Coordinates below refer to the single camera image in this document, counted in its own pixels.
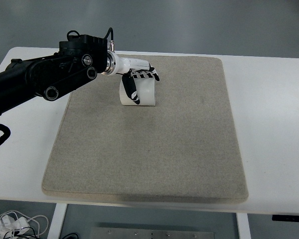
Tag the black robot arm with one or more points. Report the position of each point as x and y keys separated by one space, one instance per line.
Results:
x=40 y=74

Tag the black table control panel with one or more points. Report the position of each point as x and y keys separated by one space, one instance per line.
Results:
x=290 y=218

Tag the white table leg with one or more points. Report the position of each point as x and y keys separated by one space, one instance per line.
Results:
x=243 y=226
x=56 y=221

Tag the grey-brown fabric mat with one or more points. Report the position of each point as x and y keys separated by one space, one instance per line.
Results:
x=149 y=139

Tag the grey metal plate with screws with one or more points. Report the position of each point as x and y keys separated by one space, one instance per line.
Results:
x=152 y=234

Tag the white and black hand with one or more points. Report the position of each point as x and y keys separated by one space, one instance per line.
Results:
x=129 y=64

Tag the white cylindrical cup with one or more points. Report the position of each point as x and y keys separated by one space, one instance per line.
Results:
x=146 y=92

